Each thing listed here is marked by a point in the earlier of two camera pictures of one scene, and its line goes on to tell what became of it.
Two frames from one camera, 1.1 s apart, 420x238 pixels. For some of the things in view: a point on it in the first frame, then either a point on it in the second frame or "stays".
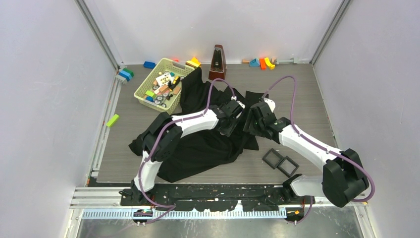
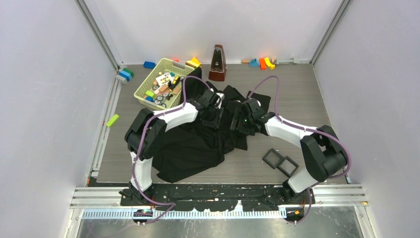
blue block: (149, 65) stays
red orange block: (263, 64) stays
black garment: (199, 152) stays
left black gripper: (227, 132) → (216, 122)
